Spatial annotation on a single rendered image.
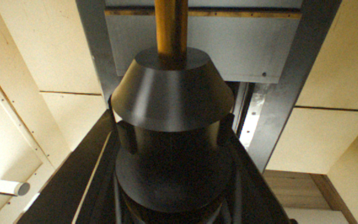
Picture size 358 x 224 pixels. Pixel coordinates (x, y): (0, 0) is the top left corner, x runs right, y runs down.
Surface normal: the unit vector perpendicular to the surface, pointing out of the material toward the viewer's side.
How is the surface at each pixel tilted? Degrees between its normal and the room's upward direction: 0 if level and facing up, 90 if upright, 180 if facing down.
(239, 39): 90
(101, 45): 90
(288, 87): 90
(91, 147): 180
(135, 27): 89
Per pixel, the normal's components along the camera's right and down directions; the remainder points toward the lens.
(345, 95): -0.11, 0.58
